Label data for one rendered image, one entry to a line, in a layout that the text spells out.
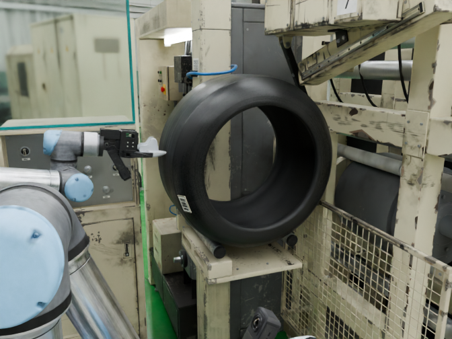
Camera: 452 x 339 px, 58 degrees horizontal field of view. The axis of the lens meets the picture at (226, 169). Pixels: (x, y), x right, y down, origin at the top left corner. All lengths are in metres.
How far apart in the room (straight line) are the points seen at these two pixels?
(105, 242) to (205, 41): 0.99
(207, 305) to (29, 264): 1.53
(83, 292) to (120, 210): 1.27
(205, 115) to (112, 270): 1.02
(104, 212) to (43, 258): 1.45
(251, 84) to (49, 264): 0.96
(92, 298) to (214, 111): 0.74
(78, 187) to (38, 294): 0.69
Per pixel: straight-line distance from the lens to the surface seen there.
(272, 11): 1.68
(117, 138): 1.31
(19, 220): 0.49
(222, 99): 1.27
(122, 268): 2.04
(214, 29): 1.68
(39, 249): 0.48
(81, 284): 0.68
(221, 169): 1.74
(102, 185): 1.94
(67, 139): 1.29
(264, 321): 0.64
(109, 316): 0.71
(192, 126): 1.26
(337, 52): 1.54
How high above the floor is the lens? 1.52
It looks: 14 degrees down
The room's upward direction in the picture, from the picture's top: straight up
